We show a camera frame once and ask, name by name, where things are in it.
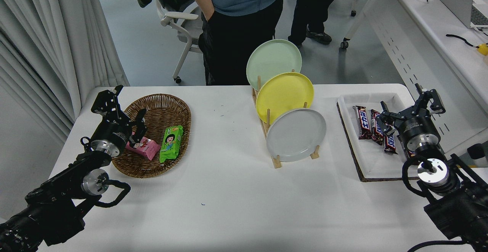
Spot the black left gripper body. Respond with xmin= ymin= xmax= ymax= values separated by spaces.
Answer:
xmin=93 ymin=121 xmax=133 ymax=153

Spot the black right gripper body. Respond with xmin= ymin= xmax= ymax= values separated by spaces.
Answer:
xmin=396 ymin=116 xmax=441 ymax=146

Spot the grey plate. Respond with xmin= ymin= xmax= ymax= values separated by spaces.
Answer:
xmin=266 ymin=108 xmax=327 ymax=163

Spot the yellow plate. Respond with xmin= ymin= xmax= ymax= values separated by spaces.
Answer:
xmin=255 ymin=72 xmax=315 ymax=125

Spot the wooden plate rack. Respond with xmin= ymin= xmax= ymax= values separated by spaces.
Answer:
xmin=252 ymin=69 xmax=321 ymax=169

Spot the pale green plate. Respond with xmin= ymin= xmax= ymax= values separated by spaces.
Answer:
xmin=246 ymin=39 xmax=302 ymax=91

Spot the brown wicker basket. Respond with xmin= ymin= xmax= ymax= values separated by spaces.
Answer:
xmin=112 ymin=93 xmax=192 ymax=179

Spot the pink snack pack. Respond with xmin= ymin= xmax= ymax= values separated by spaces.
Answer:
xmin=125 ymin=136 xmax=161 ymax=161

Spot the green snack pack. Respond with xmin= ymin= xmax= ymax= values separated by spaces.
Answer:
xmin=159 ymin=125 xmax=184 ymax=164

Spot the white tray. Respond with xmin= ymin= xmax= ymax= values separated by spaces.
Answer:
xmin=337 ymin=92 xmax=424 ymax=182

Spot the white desk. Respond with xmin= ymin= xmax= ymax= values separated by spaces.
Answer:
xmin=340 ymin=0 xmax=488 ymax=165

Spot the pale grey curtain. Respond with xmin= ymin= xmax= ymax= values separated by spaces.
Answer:
xmin=0 ymin=0 xmax=130 ymax=142

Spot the white office chair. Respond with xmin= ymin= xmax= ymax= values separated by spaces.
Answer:
xmin=149 ymin=0 xmax=204 ymax=84

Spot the person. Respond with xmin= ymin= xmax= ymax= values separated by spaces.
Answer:
xmin=288 ymin=0 xmax=345 ymax=48
xmin=180 ymin=0 xmax=286 ymax=86

